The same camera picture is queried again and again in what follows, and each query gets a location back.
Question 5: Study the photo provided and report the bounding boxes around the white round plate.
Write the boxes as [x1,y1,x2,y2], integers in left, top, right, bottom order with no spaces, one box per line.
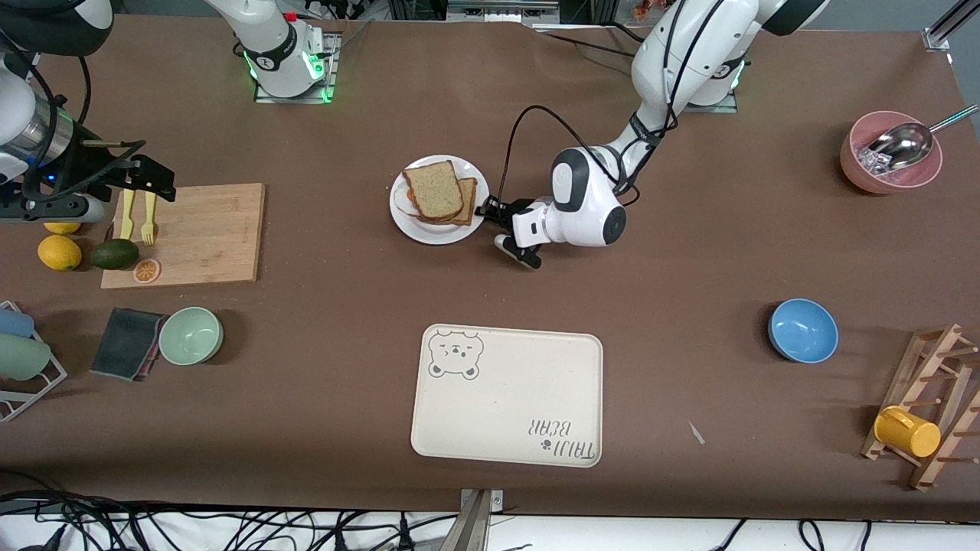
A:
[389,155,491,246]

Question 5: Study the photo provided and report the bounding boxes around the brown bread slice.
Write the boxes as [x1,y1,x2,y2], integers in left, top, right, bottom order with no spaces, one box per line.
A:
[402,159,466,224]
[452,178,479,227]

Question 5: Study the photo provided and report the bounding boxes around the bamboo cutting board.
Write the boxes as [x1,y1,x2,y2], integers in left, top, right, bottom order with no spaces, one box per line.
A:
[100,182,266,290]

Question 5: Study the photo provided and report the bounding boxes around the dark green avocado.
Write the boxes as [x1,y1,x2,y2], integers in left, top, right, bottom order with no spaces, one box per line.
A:
[91,239,140,271]

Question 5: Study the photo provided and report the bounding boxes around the mint green bowl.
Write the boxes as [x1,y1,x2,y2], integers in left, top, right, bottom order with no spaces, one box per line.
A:
[158,307,224,366]

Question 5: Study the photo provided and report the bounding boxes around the dark grey folded cloth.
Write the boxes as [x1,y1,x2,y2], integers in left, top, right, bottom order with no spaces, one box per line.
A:
[90,308,168,382]

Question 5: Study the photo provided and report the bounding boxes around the light blue cup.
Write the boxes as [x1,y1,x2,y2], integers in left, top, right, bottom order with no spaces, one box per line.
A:
[0,308,36,339]

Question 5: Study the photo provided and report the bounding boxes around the cream bear print tray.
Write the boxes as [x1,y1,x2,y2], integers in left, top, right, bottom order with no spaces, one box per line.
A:
[410,324,604,468]

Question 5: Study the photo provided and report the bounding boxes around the pale green cup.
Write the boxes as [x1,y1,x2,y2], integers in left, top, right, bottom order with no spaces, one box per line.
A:
[0,334,52,382]

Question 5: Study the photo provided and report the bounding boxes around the blue bowl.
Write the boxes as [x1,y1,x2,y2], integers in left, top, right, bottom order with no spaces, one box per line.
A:
[768,298,839,364]

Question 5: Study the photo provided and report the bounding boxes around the pink bowl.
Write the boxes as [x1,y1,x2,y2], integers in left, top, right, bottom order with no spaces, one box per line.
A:
[840,111,943,194]

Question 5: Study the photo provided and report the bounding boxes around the clear crumpled plastic pieces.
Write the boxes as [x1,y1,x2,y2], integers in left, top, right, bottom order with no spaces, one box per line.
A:
[856,144,895,178]

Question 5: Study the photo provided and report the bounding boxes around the metal scoop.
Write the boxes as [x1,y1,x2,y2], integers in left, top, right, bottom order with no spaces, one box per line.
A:
[867,104,979,172]

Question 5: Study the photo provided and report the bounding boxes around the yellow plastic cup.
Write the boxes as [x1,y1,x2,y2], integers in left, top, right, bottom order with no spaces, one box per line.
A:
[874,406,942,458]

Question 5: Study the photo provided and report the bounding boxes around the wooden cup drying rack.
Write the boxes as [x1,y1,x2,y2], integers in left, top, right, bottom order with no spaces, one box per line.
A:
[861,323,980,492]

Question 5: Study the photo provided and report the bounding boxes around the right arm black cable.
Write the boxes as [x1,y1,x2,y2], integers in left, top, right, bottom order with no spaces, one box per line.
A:
[0,46,146,211]

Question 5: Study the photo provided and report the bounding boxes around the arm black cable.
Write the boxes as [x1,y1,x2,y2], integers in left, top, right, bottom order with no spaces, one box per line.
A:
[0,46,146,211]
[496,0,728,209]

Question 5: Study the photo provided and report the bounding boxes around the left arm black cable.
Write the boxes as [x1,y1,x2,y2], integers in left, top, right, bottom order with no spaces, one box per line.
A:
[496,0,728,209]

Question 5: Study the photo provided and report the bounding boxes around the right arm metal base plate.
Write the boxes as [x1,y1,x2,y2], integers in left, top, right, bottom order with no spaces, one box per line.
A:
[254,32,340,105]

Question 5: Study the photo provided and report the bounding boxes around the black base power cable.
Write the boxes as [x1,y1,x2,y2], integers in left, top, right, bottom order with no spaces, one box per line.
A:
[528,21,640,60]
[318,19,374,62]

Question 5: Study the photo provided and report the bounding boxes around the aluminium frame profile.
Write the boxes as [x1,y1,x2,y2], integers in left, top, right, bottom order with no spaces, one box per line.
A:
[387,0,606,24]

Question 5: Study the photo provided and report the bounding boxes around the white wire rack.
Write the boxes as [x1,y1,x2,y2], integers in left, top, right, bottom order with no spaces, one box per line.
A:
[0,301,68,423]

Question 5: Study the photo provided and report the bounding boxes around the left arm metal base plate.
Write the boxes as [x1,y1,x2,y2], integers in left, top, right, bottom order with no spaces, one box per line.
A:
[681,84,740,114]

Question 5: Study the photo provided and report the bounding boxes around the black floor cable bundle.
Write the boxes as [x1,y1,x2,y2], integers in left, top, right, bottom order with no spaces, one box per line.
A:
[0,490,460,551]

